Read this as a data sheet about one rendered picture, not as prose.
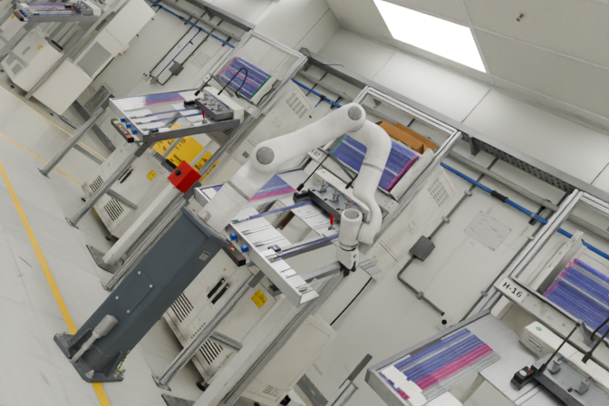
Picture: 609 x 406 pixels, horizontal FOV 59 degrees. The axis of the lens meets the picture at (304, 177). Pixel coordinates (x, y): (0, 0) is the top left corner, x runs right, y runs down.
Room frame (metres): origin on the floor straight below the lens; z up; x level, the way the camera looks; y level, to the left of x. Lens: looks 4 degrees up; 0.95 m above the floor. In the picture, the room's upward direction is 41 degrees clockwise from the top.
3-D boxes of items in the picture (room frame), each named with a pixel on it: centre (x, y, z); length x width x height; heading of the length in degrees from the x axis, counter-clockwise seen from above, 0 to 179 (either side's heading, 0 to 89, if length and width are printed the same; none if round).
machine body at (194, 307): (3.21, -0.28, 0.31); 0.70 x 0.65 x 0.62; 46
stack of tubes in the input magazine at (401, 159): (3.08, -0.24, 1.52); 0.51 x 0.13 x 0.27; 46
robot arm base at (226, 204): (2.21, 0.17, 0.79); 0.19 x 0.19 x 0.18
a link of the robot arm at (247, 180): (2.24, 0.17, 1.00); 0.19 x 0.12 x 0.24; 178
